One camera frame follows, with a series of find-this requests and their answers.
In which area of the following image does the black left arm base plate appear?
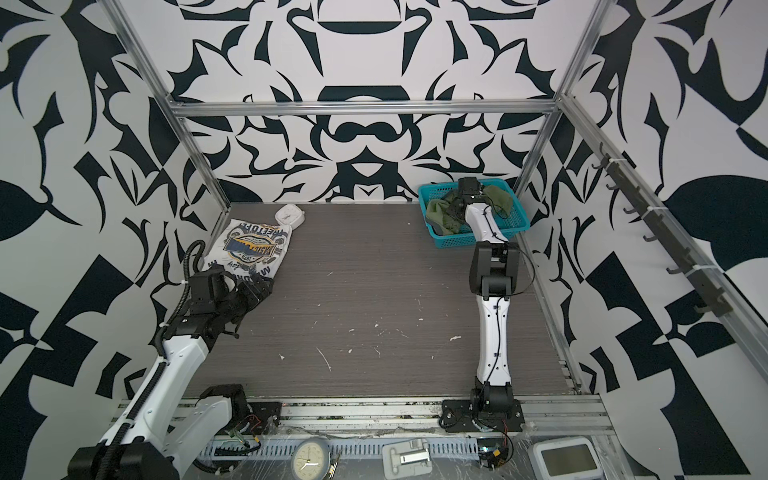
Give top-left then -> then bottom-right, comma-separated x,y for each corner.
234,401 -> 283,437

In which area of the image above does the teal plastic basket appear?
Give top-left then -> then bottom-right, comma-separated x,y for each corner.
418,178 -> 530,249

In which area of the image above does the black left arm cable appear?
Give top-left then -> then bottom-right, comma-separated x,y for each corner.
152,238 -> 208,355

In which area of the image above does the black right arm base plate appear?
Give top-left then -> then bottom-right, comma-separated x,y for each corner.
438,400 -> 525,433

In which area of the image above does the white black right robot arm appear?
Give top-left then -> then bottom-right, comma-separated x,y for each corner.
451,177 -> 519,419

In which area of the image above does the green tank top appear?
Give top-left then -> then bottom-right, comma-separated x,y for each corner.
425,186 -> 512,235

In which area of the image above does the white digital display device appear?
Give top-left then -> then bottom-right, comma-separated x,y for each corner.
528,436 -> 605,480

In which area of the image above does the aluminium cage frame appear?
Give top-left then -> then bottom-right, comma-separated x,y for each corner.
101,1 -> 767,377

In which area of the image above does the white plastic latch device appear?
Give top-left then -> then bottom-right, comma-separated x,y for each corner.
381,438 -> 433,480

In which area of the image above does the round analog clock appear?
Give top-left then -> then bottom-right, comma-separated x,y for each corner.
290,438 -> 331,480

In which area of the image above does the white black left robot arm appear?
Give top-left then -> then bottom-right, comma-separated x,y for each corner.
67,265 -> 274,479

